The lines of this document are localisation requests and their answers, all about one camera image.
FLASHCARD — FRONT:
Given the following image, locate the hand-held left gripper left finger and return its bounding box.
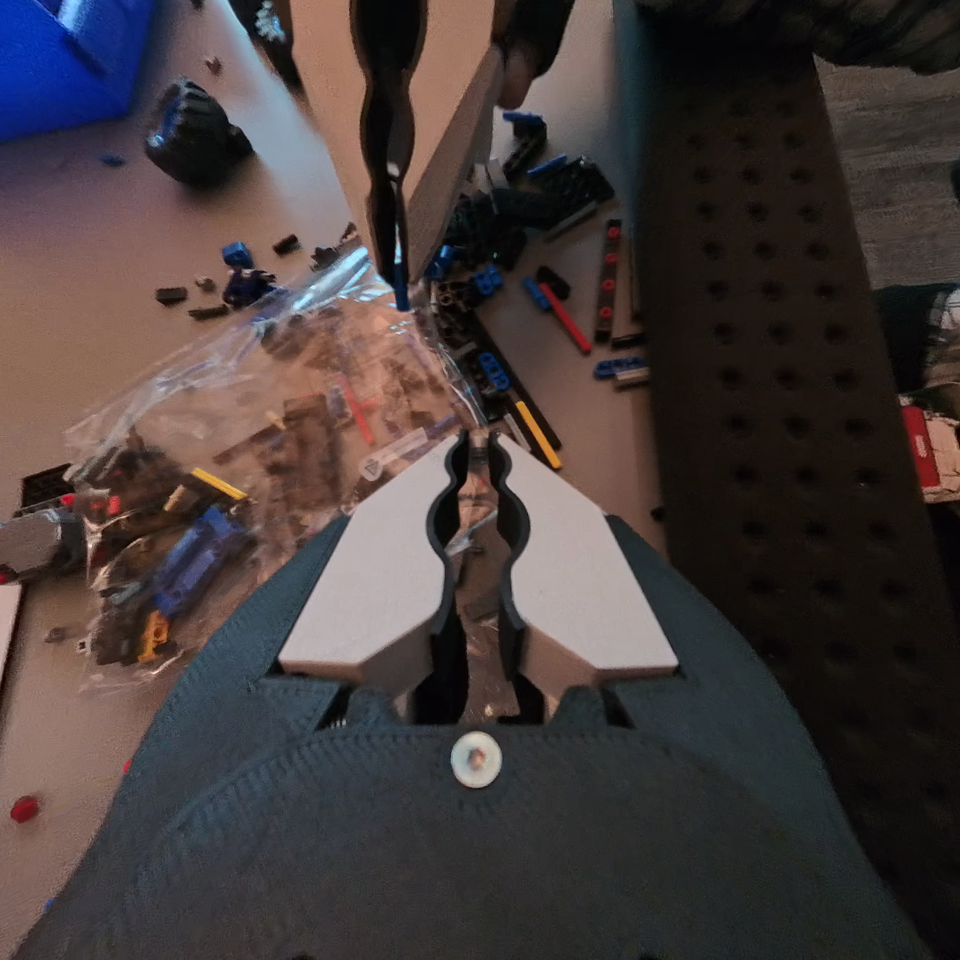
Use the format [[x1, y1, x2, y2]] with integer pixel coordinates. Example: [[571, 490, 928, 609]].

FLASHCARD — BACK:
[[279, 435, 475, 724]]

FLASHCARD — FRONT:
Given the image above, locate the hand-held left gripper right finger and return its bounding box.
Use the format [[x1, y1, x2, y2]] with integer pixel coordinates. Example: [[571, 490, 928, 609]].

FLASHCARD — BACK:
[[488, 435, 679, 724]]

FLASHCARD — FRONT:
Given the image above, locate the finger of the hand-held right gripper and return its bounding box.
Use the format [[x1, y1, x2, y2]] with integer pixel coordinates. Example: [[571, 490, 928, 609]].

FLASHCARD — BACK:
[[399, 0, 508, 289], [288, 0, 409, 309]]

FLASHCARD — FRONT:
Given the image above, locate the pile of toy building pieces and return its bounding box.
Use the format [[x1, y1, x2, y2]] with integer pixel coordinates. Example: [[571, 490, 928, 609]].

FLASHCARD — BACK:
[[150, 105, 655, 475]]

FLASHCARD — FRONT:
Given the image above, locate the clear plastic bag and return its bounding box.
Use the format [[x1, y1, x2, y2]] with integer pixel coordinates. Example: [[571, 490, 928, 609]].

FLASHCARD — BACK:
[[63, 248, 499, 694]]

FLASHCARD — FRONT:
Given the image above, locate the person's right forearm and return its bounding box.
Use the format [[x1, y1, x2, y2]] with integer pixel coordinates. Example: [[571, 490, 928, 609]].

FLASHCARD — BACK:
[[642, 0, 960, 76]]

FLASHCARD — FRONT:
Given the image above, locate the grey desk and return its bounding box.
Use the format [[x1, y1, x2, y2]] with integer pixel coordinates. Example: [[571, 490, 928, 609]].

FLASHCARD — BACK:
[[0, 0, 669, 916]]

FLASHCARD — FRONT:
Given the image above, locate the black toy wheel blue rim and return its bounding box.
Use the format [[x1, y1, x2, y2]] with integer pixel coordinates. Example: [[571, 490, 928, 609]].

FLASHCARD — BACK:
[[144, 78, 255, 190]]

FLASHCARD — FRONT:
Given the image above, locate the blue storage bin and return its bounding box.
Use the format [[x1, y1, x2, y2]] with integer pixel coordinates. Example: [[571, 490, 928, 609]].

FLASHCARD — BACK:
[[0, 0, 160, 145]]

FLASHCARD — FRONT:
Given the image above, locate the grey toy motor block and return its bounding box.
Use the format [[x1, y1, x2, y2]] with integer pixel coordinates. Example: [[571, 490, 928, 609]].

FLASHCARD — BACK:
[[0, 503, 90, 588]]

